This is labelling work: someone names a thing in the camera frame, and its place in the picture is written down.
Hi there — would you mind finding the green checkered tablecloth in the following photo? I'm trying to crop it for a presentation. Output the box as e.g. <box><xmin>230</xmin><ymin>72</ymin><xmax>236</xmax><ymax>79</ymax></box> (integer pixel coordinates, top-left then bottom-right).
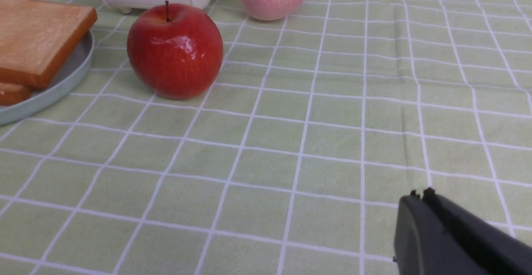
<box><xmin>1</xmin><ymin>0</ymin><xmax>532</xmax><ymax>275</ymax></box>

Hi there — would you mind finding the light blue plate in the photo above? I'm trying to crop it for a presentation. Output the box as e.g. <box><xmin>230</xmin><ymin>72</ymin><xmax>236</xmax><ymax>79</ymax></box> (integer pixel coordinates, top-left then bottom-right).
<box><xmin>0</xmin><ymin>31</ymin><xmax>95</xmax><ymax>126</ymax></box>

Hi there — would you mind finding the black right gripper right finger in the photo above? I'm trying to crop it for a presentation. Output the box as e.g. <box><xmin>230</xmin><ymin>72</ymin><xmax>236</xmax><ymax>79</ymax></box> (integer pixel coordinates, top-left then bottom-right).
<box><xmin>422</xmin><ymin>187</ymin><xmax>531</xmax><ymax>275</ymax></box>

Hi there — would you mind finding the red apple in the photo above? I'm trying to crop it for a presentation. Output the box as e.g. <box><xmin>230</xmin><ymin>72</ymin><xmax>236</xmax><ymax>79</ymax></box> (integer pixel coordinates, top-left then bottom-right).
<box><xmin>126</xmin><ymin>1</ymin><xmax>224</xmax><ymax>100</ymax></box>

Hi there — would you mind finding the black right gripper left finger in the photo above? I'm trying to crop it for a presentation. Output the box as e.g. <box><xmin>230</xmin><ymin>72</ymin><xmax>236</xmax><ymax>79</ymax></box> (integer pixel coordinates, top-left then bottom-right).
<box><xmin>393</xmin><ymin>190</ymin><xmax>489</xmax><ymax>275</ymax></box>

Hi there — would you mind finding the toasted bread slice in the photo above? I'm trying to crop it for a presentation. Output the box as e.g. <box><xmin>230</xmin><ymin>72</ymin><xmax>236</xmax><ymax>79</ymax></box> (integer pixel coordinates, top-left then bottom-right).
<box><xmin>0</xmin><ymin>0</ymin><xmax>97</xmax><ymax>90</ymax></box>
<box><xmin>0</xmin><ymin>83</ymin><xmax>33</xmax><ymax>106</ymax></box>

